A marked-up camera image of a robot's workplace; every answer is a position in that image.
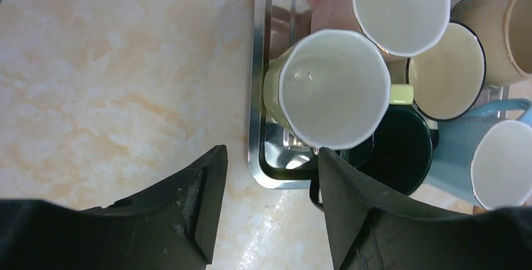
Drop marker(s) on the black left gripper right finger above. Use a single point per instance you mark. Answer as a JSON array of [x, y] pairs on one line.
[[371, 226]]

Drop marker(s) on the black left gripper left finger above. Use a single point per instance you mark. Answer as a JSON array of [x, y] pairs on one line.
[[170, 225]]

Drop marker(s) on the pale yellow mug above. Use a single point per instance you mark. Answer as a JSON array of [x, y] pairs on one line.
[[332, 89]]

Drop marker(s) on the dark green mug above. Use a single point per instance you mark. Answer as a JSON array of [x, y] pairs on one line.
[[398, 155]]

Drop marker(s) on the light blue mug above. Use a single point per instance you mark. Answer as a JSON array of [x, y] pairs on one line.
[[484, 156]]

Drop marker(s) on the beige mug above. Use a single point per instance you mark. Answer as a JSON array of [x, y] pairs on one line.
[[448, 78]]

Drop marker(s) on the white mug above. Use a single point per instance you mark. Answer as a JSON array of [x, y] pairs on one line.
[[399, 28]]

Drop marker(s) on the metal serving tray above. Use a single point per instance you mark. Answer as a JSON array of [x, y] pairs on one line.
[[276, 158]]

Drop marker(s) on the tan mug with handle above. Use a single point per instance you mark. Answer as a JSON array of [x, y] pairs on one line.
[[504, 29]]

